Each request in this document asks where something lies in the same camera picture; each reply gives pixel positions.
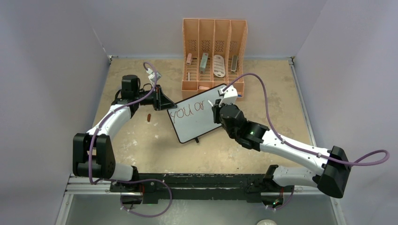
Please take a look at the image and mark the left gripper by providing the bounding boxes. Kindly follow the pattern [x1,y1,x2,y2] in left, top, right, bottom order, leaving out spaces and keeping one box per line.
[134,85,176,111]

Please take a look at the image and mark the black framed whiteboard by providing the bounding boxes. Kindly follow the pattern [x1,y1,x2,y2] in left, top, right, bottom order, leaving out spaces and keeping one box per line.
[167,83,227,143]

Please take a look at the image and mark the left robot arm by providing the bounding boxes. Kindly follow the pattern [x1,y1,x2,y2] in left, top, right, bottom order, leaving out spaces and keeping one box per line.
[72,73,176,192]

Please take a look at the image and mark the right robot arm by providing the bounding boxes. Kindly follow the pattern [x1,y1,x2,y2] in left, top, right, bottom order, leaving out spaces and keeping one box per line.
[212,104,351,198]

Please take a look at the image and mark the white oval perforated plate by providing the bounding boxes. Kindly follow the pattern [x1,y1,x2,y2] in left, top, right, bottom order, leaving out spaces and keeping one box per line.
[213,55,226,78]

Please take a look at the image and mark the grey eraser block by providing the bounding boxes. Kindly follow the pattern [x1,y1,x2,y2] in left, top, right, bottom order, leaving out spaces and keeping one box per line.
[230,55,238,73]

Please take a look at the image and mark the grey green box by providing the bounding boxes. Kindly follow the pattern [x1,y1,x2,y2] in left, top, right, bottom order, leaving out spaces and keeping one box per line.
[199,52,208,74]

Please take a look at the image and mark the peach plastic desk organizer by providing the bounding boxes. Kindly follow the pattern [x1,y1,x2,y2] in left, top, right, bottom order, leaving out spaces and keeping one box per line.
[181,18,248,98]

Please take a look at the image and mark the white round object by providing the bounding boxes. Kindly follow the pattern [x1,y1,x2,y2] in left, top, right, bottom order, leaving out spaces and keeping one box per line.
[256,219,277,225]

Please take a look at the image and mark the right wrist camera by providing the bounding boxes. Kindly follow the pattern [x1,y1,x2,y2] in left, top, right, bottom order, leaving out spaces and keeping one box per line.
[218,86,238,107]

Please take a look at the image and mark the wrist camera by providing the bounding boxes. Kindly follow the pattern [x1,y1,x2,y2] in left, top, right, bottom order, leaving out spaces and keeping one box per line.
[218,86,238,107]
[146,68,161,85]

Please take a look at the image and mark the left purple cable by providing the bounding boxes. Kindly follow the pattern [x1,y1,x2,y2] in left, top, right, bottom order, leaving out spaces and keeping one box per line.
[88,62,173,218]

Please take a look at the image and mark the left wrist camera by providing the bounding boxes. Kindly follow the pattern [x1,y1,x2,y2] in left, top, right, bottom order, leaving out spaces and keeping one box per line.
[146,68,161,85]

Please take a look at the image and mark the black aluminium base frame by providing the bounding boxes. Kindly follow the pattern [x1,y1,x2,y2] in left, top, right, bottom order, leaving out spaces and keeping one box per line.
[56,172,347,225]

